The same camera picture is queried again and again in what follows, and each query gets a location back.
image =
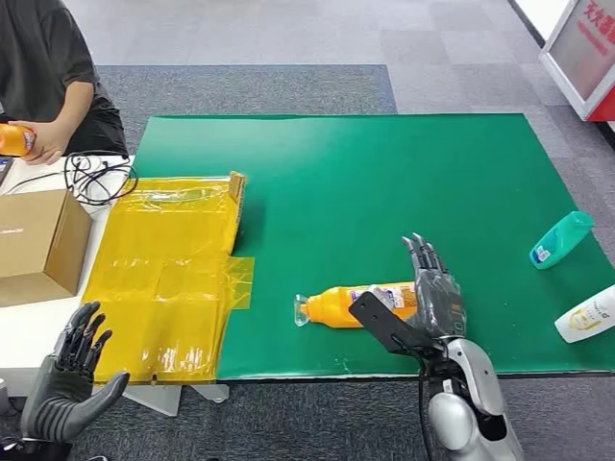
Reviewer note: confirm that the person's hand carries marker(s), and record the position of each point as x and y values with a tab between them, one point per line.
50	141

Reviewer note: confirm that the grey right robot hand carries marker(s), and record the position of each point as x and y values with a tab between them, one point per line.
57	401

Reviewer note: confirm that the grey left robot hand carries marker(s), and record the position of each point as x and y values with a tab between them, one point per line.
440	305

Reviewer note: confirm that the orange bottle with label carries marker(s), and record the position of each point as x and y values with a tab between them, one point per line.
14	140

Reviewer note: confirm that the orange bottle with clear cap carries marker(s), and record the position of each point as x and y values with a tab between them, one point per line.
332	307

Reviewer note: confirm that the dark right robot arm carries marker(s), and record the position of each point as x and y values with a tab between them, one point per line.
29	450

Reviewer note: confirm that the person's forearm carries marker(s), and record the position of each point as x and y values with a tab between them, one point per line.
69	108

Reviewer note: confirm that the teal plastic bottle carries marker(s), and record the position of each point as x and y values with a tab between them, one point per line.
560	240

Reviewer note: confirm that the white plastic bottle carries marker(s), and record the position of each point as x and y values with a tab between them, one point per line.
588	315

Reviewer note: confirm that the black wrist mounting plate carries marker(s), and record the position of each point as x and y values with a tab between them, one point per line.
379	321

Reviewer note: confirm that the person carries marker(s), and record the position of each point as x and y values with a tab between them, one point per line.
38	51

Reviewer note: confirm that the brown cardboard box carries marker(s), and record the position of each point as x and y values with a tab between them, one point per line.
33	242

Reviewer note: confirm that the white table base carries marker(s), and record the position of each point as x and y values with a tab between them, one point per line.
159	397

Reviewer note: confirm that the green table mat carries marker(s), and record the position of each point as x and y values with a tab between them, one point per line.
360	191

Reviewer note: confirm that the white framed red sign board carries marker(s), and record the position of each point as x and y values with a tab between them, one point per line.
584	51

